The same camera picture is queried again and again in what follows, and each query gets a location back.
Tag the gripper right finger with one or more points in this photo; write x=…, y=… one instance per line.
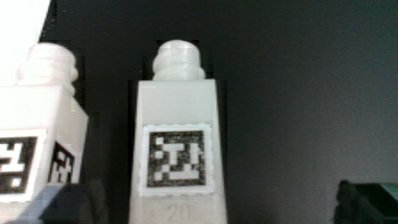
x=367, y=203

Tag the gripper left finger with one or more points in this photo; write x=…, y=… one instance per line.
x=79, y=205

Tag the white leg behind arm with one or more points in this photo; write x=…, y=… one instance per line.
x=43, y=128

